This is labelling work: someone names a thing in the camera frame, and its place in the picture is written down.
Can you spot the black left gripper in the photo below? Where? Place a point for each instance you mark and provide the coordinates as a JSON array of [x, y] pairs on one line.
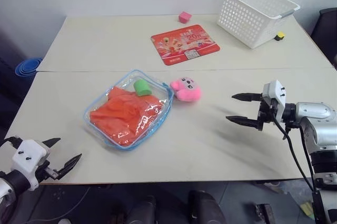
[[50, 172]]

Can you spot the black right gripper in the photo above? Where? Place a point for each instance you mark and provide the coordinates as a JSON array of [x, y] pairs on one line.
[[267, 113]]

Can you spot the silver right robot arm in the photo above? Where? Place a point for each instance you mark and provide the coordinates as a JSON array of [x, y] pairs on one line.
[[316, 113]]

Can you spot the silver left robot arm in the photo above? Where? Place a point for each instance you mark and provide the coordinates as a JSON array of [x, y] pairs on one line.
[[8, 187]]

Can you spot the red cloth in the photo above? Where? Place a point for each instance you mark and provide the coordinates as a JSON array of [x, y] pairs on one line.
[[118, 111]]

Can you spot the clear pouch with orange cloth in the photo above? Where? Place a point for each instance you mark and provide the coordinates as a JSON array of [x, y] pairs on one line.
[[126, 78]]

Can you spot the pink plush toy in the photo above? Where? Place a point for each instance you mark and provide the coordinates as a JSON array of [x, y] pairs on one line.
[[187, 93]]

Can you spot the small yellow black block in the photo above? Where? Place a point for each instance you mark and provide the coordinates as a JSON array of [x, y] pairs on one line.
[[280, 36]]

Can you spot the red printed card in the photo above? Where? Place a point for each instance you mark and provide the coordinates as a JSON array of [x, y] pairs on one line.
[[184, 46]]

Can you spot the white perforated plastic basket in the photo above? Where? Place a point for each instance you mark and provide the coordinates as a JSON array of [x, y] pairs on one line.
[[250, 19]]

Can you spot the green cylinder block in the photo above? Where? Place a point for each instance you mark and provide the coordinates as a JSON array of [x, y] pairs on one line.
[[142, 87]]

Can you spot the dark boxy shape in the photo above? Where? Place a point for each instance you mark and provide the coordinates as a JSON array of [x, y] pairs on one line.
[[264, 213]]

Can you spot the dark rounded shape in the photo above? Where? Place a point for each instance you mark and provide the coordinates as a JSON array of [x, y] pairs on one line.
[[206, 208]]

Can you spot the pink cube block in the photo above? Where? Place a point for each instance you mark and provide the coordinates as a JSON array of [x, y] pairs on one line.
[[184, 17]]

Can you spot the black chair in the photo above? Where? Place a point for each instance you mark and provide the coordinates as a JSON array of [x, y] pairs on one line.
[[326, 29]]

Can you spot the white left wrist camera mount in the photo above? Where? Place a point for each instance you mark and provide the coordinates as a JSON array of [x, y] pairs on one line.
[[29, 153]]

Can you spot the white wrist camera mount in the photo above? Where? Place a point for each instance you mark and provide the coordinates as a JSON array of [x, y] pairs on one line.
[[29, 153], [276, 90]]

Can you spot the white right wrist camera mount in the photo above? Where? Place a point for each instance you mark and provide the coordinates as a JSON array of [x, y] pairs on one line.
[[276, 90]]

